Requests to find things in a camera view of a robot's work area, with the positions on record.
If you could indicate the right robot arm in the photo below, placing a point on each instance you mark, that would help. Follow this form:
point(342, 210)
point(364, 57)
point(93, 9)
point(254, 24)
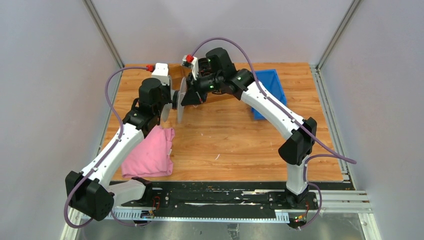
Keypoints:
point(217, 73)

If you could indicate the blue plastic bin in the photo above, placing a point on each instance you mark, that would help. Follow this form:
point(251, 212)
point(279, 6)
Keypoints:
point(268, 89)

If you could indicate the aluminium frame rail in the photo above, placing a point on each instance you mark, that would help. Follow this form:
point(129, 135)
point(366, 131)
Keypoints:
point(333, 202)

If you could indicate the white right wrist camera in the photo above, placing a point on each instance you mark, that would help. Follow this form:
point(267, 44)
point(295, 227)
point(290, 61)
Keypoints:
point(191, 62)

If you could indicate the grey perforated cable spool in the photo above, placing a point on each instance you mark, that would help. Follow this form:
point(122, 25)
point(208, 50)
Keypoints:
point(180, 108)

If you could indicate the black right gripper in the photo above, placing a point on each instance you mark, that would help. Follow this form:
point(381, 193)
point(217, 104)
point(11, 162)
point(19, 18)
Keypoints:
point(194, 95)

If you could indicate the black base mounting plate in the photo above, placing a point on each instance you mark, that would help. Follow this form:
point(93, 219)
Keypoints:
point(219, 202)

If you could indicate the pink folded cloth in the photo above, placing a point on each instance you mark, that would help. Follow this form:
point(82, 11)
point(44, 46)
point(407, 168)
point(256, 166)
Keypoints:
point(151, 157)

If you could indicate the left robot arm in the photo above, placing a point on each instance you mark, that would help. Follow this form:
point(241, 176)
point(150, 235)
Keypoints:
point(89, 190)

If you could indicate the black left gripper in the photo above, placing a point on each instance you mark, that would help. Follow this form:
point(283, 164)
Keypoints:
point(167, 89)

